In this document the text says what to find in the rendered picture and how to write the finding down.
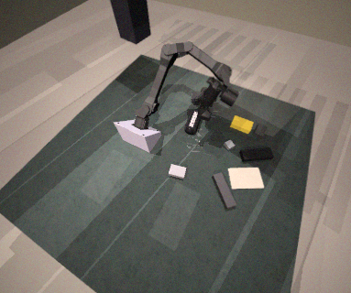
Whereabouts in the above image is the cream flat sheet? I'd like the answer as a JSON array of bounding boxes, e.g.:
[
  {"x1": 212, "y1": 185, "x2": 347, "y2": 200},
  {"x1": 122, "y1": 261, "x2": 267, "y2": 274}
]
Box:
[{"x1": 228, "y1": 168, "x2": 264, "y2": 190}]

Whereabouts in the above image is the yellow rectangular block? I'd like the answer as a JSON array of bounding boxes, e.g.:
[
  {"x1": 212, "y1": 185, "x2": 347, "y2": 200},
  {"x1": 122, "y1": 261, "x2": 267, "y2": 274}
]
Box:
[{"x1": 230, "y1": 115, "x2": 253, "y2": 134}]

